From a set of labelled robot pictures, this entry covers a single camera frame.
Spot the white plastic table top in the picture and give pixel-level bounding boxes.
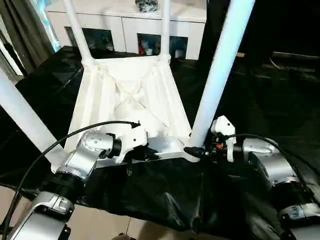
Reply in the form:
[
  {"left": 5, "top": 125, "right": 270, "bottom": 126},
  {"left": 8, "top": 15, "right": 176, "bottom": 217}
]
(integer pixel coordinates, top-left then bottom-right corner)
[{"left": 51, "top": 54, "right": 201, "bottom": 173}]

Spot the white plastic table leg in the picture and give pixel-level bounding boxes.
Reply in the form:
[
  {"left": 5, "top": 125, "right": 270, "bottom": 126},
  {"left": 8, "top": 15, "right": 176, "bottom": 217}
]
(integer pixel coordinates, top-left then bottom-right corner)
[
  {"left": 159, "top": 0, "right": 173, "bottom": 62},
  {"left": 0, "top": 67, "right": 65, "bottom": 168},
  {"left": 188, "top": 0, "right": 257, "bottom": 148},
  {"left": 62, "top": 0, "right": 96, "bottom": 66}
]

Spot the black mat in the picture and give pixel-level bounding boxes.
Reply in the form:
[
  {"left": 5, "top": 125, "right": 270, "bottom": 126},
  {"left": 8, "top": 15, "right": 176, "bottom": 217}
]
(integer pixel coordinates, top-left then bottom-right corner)
[{"left": 0, "top": 46, "right": 320, "bottom": 240}]

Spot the dark brown rounded object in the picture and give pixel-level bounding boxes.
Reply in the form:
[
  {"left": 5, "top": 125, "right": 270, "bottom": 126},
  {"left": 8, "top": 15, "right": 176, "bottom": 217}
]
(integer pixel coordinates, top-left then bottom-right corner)
[{"left": 113, "top": 232, "right": 133, "bottom": 240}]

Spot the long black bar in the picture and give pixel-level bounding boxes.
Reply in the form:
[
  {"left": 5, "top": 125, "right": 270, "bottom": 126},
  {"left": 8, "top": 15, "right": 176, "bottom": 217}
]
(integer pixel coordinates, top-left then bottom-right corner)
[{"left": 272, "top": 51, "right": 320, "bottom": 60}]

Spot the white cabinet with glass doors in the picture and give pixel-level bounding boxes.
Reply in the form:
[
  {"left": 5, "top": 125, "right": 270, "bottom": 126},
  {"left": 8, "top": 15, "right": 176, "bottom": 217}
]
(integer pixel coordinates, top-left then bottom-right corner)
[{"left": 46, "top": 0, "right": 208, "bottom": 61}]

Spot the grey speckled ornament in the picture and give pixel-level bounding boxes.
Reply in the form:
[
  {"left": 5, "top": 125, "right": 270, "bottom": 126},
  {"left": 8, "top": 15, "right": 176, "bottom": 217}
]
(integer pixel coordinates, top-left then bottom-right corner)
[{"left": 134, "top": 0, "right": 160, "bottom": 13}]

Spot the black and white stand pole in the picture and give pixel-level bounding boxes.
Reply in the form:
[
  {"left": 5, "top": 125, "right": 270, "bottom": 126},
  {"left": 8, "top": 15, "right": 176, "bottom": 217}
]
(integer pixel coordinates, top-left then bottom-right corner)
[{"left": 0, "top": 29, "right": 26, "bottom": 77}]

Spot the grey curtain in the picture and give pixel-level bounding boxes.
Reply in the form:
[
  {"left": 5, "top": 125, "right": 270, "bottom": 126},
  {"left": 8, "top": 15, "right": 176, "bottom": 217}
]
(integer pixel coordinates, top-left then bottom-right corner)
[{"left": 0, "top": 0, "right": 55, "bottom": 76}]

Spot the black folding table frame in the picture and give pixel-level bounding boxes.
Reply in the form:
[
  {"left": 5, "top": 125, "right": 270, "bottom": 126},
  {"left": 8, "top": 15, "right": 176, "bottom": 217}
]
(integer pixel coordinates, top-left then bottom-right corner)
[{"left": 0, "top": 183, "right": 41, "bottom": 201}]

